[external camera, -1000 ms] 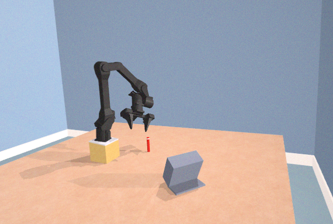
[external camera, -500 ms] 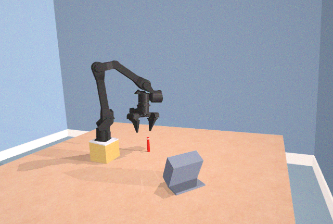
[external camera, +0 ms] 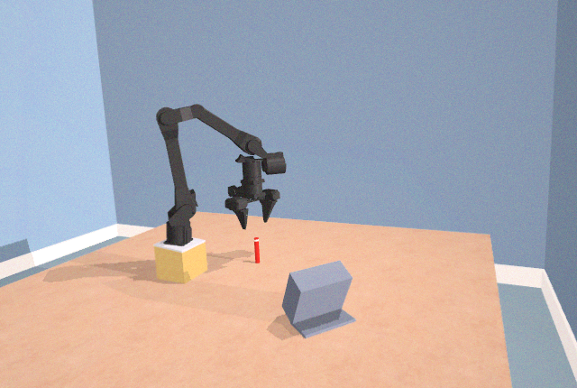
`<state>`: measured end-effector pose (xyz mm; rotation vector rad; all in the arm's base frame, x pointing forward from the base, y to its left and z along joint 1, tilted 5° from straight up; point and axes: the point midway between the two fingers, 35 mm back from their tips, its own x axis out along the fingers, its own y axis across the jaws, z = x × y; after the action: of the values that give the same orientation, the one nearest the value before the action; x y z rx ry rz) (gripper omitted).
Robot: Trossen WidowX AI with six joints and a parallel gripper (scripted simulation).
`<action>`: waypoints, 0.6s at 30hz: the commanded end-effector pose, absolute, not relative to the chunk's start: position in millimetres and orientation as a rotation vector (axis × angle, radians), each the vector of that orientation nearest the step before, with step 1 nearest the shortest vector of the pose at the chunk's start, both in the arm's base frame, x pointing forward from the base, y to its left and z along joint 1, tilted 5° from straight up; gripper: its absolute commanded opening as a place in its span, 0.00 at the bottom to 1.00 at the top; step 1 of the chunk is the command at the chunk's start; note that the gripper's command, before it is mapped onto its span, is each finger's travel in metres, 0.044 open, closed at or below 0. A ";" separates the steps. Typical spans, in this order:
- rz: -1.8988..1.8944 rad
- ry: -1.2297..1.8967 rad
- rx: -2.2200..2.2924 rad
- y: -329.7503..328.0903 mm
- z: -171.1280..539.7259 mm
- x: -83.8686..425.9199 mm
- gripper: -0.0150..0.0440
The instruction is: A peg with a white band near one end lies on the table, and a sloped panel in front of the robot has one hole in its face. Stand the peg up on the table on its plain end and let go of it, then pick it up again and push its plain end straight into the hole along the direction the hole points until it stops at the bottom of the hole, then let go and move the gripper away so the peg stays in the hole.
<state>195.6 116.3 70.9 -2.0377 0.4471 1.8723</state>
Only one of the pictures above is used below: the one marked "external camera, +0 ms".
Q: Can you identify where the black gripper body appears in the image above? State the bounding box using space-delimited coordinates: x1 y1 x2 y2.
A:
224 176 280 210

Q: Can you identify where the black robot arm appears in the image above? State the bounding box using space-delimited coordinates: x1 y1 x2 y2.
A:
156 104 287 246

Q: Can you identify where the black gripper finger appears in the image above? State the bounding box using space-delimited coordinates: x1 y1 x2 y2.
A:
229 208 249 230
259 199 278 223

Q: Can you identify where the red peg with white band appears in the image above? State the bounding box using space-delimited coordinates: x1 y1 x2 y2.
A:
254 237 260 263

